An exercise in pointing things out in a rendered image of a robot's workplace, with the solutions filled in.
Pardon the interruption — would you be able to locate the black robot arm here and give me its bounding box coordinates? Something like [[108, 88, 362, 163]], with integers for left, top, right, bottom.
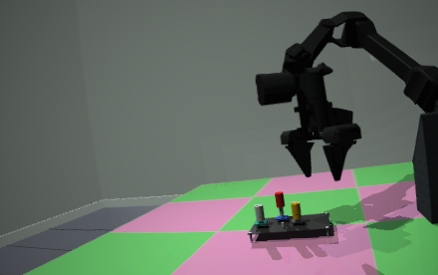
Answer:
[[256, 11, 438, 126]]

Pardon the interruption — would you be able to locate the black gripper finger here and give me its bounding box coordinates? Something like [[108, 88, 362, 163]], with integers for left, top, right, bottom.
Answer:
[[285, 142, 314, 177], [323, 140, 357, 181]]

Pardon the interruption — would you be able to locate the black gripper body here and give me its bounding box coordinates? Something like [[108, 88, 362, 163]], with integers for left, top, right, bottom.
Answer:
[[280, 97, 361, 145]]

